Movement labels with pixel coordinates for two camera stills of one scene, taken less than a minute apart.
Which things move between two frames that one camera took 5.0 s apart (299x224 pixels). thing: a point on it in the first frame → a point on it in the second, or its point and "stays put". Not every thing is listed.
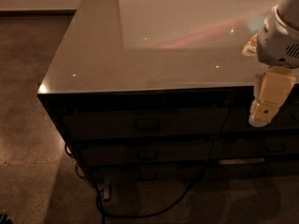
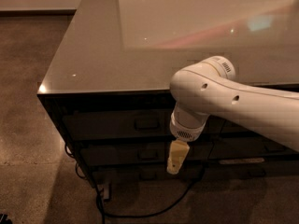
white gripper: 277,42 → 186,133
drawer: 224,168 stays put
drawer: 192,122 stays put
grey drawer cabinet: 153,84 stays put
